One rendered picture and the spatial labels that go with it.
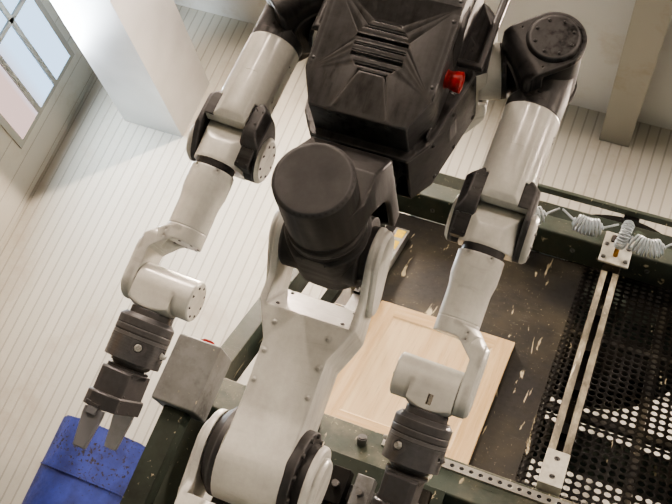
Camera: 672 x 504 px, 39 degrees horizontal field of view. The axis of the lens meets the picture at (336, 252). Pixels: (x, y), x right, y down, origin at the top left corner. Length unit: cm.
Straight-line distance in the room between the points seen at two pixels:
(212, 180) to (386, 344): 147
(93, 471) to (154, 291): 410
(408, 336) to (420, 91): 163
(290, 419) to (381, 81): 51
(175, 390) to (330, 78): 123
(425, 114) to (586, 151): 527
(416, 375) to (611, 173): 523
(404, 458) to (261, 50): 68
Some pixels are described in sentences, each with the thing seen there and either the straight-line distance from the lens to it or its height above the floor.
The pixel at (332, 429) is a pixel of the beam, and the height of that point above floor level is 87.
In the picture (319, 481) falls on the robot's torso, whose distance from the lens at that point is 141.
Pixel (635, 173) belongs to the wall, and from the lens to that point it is 657.
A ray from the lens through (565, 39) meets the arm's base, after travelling 149.
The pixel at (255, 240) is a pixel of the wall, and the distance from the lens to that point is 641.
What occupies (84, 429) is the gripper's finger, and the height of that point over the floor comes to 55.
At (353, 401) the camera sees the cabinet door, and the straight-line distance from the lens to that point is 268.
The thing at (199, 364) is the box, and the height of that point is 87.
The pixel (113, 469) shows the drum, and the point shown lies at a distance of 555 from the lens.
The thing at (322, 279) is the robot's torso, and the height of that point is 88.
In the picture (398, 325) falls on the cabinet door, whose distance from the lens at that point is 294.
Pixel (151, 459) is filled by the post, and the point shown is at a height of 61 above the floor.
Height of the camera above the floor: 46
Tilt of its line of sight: 19 degrees up
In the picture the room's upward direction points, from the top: 22 degrees clockwise
